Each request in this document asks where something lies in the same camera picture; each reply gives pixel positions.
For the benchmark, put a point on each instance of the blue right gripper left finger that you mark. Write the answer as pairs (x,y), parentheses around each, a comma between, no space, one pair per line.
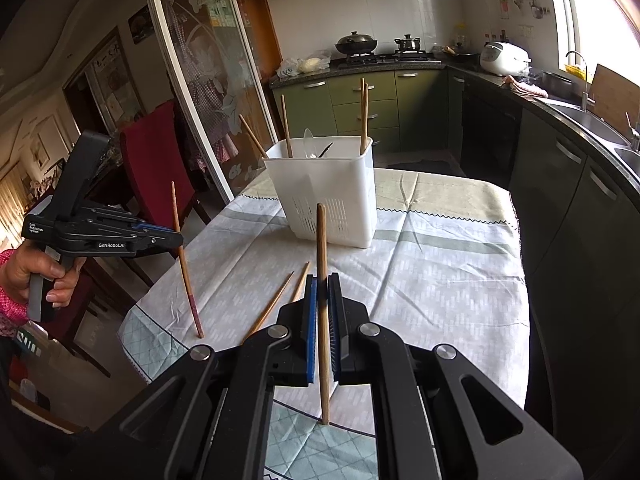
(309,325)

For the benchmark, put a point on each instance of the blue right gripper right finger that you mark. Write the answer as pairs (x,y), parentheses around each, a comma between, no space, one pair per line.
(339,332)

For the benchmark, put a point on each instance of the light bamboo chopstick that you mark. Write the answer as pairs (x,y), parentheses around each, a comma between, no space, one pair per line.
(252,136)
(262,318)
(324,351)

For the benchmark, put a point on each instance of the left hand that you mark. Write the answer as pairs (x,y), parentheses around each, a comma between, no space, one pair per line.
(17,270)

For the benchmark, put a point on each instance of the red chair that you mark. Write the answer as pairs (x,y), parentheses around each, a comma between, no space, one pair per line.
(153,163)

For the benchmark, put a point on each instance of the patterned tablecloth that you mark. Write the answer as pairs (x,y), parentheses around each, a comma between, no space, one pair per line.
(444,267)

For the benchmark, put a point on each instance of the white plastic utensil holder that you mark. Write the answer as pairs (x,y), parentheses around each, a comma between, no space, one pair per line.
(342,180)

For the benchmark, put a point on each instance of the sliding glass door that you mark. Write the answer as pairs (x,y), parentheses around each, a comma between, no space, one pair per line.
(213,67)

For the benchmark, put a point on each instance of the plastic bag with food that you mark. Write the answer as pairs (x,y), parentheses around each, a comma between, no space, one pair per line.
(314,63)

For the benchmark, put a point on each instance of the gas stove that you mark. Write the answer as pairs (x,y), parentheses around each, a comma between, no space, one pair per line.
(397,58)

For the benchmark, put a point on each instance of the black wok with lid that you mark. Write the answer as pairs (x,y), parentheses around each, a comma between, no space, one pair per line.
(356,44)

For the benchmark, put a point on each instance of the small black pot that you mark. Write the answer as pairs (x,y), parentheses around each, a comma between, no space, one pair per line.
(408,44)

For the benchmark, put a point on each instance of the pink dish cloth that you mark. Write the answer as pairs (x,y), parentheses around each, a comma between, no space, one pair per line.
(528,91)

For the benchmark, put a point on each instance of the white rice cooker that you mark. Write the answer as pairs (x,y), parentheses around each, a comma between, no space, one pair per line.
(505,59)

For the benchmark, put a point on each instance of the steel double sink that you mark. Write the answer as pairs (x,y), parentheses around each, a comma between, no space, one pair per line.
(624,145)

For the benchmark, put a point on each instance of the wooden cutting board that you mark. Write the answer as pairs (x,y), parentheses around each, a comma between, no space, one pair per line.
(615,99)

